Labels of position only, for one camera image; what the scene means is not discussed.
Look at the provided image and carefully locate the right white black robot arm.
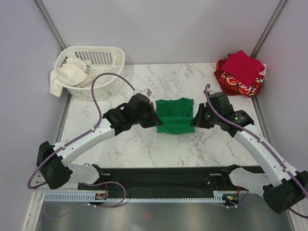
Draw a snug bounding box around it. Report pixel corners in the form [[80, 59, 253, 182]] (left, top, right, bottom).
[[191, 91, 308, 219]]

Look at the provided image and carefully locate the white slotted cable duct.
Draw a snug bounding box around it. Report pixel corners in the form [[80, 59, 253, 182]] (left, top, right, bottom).
[[44, 191, 238, 203]]

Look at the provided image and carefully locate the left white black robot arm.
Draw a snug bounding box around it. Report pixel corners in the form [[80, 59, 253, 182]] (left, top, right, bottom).
[[37, 93, 163, 190]]

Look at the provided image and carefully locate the white plastic laundry basket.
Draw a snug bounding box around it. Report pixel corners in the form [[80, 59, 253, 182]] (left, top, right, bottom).
[[54, 46, 125, 101]]

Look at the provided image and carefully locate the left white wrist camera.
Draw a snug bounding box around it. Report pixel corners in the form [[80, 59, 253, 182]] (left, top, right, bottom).
[[139, 88, 152, 98]]

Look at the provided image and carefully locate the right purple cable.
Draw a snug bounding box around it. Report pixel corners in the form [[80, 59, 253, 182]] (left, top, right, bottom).
[[204, 83, 308, 219]]

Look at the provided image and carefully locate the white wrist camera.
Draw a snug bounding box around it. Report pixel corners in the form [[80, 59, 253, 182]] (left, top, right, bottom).
[[207, 90, 216, 95], [139, 88, 152, 98]]

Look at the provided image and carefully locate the right aluminium frame post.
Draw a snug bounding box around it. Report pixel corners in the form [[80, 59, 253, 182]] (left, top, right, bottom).
[[250, 0, 289, 58]]

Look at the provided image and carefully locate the white cream t-shirt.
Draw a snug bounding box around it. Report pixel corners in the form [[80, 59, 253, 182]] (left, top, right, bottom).
[[49, 57, 91, 97]]

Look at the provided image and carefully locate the red printed folded t-shirt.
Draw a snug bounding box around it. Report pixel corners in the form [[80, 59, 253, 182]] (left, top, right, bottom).
[[214, 59, 265, 98]]

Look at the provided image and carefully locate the folded crimson red t-shirt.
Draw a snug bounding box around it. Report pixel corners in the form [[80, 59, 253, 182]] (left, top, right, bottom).
[[221, 50, 265, 86]]

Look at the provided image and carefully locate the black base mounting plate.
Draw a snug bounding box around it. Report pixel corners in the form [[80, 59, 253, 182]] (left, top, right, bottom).
[[77, 167, 244, 198]]

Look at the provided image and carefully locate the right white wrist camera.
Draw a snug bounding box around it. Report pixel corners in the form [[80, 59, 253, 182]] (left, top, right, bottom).
[[207, 90, 216, 95]]

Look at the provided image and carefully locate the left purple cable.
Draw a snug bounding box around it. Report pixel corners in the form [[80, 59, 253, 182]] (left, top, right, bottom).
[[27, 73, 137, 207]]

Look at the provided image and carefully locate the left aluminium frame post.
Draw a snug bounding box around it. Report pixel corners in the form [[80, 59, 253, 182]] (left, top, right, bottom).
[[33, 0, 66, 50]]

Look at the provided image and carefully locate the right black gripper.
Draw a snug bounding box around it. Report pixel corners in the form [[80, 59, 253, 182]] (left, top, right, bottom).
[[191, 103, 221, 129]]

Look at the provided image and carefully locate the purple cable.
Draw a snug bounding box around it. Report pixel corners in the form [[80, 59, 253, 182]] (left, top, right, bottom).
[[27, 73, 137, 207], [204, 83, 308, 219]]

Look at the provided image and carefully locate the green t-shirt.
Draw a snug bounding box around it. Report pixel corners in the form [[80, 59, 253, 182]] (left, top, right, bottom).
[[155, 98, 195, 135]]

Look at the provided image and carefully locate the aluminium frame post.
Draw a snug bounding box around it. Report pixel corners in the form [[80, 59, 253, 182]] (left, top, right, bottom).
[[250, 0, 289, 58], [33, 0, 66, 50]]

